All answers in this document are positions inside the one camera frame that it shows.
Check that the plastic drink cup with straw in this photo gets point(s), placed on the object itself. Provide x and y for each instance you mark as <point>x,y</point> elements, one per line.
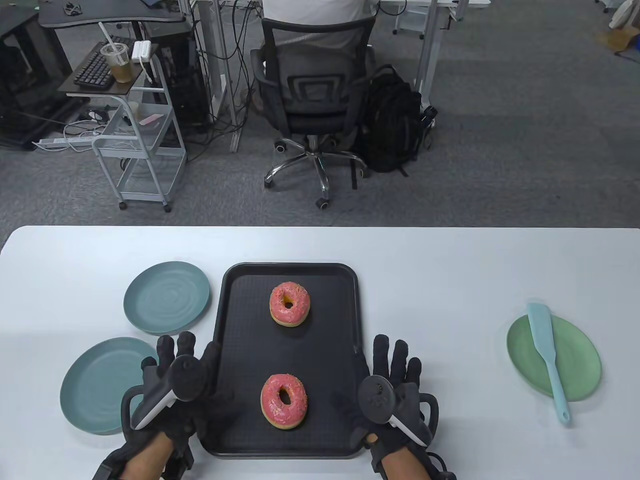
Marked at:
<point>120,67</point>

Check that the person's right hand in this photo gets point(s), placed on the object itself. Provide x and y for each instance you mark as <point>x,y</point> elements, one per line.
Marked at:
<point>400,365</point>

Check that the black desk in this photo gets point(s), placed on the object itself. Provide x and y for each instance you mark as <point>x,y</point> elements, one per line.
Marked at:
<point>110,12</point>

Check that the person's left hand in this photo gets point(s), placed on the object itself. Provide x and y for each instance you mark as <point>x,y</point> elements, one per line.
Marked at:
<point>165,415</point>

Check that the pink flat packet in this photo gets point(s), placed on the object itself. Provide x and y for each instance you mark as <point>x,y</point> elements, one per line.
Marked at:
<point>150,119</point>

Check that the cardboard box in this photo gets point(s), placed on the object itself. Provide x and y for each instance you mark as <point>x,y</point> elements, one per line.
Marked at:
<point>622,39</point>

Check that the person's left forearm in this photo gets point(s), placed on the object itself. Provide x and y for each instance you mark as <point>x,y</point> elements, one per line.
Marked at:
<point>145,460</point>

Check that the small clear cup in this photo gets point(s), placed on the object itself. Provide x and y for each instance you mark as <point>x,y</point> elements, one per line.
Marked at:
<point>132,109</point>

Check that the pink frosted mini donut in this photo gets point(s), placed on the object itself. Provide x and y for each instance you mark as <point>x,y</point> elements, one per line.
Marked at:
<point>272,411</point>
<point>300,314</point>

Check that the white rolling cabinet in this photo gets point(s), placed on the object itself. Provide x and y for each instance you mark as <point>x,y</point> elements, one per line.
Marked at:
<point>412,20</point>

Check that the black handheld device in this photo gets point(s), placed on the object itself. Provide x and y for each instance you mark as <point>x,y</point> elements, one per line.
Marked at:
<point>430,116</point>

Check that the black baking tray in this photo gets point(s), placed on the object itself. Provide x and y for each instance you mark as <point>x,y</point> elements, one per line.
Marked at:
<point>300,350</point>

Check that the black computer tower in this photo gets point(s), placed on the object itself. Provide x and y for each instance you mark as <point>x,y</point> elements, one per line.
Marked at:
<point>185,90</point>

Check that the black keyboard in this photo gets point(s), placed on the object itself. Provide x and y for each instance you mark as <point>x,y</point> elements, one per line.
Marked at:
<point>95,70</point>

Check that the white rolling cart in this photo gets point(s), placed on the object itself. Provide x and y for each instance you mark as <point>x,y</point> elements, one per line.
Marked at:
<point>127,86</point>

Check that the white desk frame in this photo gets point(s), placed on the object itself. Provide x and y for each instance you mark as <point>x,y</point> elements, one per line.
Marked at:
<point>427,60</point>
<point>220,60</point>

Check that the light blue dessert shovel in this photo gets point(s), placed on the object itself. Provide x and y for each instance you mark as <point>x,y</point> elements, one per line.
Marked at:
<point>541,330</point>

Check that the teal round plate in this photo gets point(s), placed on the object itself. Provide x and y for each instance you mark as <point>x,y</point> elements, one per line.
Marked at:
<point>166,300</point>
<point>95,385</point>

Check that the white power strip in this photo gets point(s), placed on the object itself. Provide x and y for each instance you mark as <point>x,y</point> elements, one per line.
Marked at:
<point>55,142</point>

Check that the green round plate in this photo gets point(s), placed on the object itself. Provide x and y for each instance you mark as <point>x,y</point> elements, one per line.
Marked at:
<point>575,360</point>

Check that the black backpack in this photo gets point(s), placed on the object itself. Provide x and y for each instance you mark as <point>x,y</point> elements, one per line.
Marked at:
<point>390,125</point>

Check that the person's right forearm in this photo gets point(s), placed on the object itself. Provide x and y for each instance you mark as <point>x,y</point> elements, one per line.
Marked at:
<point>405,470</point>

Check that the black mesh office chair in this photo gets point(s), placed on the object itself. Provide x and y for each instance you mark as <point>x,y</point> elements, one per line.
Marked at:
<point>315,90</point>

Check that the white plastic item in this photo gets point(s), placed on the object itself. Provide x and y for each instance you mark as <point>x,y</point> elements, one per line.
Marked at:
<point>622,15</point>

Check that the white power adapter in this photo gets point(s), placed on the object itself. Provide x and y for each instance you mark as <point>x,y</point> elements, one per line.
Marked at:
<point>141,51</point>

